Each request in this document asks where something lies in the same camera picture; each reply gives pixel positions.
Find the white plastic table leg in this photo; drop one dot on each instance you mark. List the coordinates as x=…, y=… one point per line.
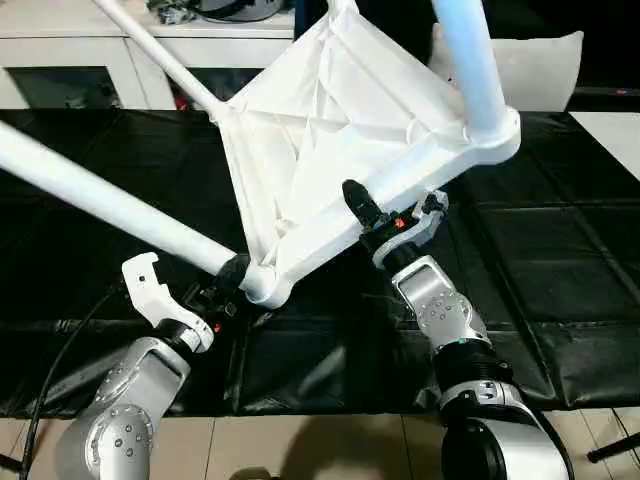
x=160, y=55
x=470, y=60
x=100, y=195

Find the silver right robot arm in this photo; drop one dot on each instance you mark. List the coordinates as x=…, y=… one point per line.
x=460, y=350

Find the white plastic table top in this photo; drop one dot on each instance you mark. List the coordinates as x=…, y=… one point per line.
x=340, y=130

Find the grey round appliance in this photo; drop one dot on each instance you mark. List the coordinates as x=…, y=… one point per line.
x=245, y=8

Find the white glass-door cabinet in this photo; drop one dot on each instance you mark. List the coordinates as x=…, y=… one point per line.
x=70, y=50

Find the white flat panel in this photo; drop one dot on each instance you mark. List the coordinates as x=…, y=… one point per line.
x=612, y=140

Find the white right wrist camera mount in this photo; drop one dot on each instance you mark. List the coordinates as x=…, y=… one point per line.
x=420, y=225

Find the black stand leg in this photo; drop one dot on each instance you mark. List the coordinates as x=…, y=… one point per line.
x=615, y=448
x=9, y=462

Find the black work mat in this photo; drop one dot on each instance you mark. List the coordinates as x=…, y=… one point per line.
x=560, y=250

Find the grey cushion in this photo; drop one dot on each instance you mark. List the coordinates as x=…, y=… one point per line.
x=540, y=70

